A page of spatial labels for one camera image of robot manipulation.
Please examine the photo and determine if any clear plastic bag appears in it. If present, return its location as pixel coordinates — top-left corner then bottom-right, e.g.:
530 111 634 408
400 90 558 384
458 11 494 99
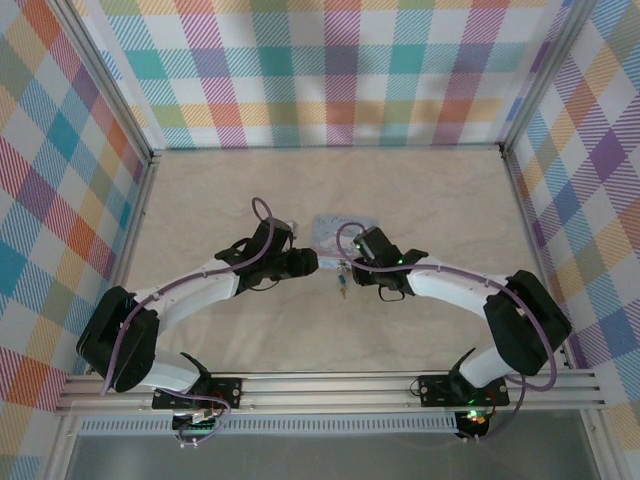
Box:
311 213 382 272

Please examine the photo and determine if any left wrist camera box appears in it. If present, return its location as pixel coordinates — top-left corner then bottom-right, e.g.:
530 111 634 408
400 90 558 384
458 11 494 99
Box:
248 218 302 254

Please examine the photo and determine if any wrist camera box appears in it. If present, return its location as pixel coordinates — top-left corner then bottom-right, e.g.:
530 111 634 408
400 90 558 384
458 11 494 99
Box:
248 218 302 254
352 226 397 262

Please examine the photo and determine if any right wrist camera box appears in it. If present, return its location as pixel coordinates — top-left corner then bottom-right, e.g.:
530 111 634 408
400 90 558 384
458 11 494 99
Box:
352 226 397 262

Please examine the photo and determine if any aluminium corner post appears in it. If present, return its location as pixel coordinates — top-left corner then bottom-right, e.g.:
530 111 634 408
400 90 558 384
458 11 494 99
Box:
499 0 596 157
51 0 161 169

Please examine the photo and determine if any grey slotted cable duct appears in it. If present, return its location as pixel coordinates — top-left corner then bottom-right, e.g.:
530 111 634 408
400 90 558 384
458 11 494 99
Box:
78 411 459 437

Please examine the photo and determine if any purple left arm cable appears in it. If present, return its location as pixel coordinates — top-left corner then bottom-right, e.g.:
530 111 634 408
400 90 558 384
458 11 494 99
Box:
99 196 294 447

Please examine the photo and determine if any long aluminium base rail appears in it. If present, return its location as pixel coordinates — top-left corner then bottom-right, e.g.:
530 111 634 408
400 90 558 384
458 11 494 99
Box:
54 371 609 414

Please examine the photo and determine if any grey metal sheet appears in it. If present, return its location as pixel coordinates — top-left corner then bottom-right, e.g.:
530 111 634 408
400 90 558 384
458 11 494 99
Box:
64 431 601 480

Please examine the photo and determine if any thin aluminium wall rail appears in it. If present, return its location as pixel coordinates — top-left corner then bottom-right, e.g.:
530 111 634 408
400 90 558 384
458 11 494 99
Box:
148 143 505 154

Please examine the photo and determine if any green connector circuit board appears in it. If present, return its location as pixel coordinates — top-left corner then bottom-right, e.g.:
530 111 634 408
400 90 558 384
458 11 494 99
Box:
171 406 224 434

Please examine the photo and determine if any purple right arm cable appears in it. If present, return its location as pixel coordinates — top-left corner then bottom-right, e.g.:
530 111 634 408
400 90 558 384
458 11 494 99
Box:
335 223 559 444

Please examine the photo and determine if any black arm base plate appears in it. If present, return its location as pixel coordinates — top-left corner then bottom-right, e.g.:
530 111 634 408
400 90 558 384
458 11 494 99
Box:
151 376 244 411
417 374 511 408

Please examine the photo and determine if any aluminium table side rail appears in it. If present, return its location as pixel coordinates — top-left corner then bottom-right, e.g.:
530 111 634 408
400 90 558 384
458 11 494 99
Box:
107 152 164 301

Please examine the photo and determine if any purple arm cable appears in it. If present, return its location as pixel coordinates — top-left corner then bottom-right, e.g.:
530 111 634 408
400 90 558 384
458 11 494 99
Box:
99 196 294 447
335 223 559 444

